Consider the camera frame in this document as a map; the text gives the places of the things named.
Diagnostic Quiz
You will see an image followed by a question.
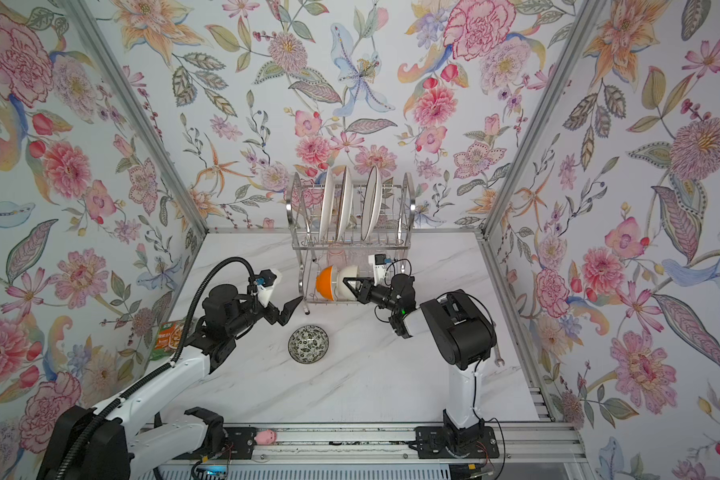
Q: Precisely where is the orange white bowl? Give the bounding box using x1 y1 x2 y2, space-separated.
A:
315 266 338 302

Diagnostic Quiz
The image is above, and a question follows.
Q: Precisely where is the pink small toy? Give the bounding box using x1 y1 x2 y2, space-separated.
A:
254 429 277 446

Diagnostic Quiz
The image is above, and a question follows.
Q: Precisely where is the aluminium corner frame post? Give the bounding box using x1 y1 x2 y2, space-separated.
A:
482 0 603 241
60 0 209 242

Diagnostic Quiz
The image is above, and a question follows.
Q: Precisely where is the cream white bowl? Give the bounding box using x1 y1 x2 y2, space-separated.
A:
334 265 359 301

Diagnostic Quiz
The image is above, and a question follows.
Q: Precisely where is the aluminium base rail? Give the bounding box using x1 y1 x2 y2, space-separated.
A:
161 421 594 479

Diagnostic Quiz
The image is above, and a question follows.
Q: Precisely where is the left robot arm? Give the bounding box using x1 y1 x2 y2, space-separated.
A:
37 284 302 479

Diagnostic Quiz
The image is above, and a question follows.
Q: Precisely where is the green snack packet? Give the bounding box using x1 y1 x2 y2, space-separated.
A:
150 320 184 362

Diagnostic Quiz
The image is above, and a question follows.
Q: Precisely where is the black corrugated cable hose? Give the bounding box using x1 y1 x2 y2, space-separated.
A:
53 256 259 480

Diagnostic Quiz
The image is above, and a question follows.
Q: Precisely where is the pink floral patterned bowl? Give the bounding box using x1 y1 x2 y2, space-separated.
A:
287 325 330 365

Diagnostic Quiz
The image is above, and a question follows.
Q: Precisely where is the two-tier metal dish rack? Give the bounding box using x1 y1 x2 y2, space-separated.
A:
285 168 416 313

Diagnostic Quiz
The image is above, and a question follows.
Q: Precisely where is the white plate right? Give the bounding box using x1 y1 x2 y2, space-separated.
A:
361 166 383 242

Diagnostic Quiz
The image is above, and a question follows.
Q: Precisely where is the white plate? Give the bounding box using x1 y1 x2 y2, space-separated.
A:
318 170 335 242
361 166 383 242
336 168 354 241

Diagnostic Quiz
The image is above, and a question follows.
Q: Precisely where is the white plate middle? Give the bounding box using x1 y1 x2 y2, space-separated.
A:
336 168 354 241

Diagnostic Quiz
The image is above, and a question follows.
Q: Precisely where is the white plate left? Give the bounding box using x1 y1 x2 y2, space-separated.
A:
318 170 335 242

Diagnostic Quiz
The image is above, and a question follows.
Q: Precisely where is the metal wrench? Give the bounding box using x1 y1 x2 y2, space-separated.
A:
492 336 505 368

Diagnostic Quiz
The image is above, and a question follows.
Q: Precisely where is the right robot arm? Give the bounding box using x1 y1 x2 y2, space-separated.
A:
342 274 503 456

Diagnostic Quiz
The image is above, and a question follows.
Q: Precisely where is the aluminium corner frame post right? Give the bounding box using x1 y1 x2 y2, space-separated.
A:
482 0 603 241

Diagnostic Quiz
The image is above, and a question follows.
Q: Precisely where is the aluminium corner frame post left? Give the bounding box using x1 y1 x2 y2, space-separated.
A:
60 0 209 242

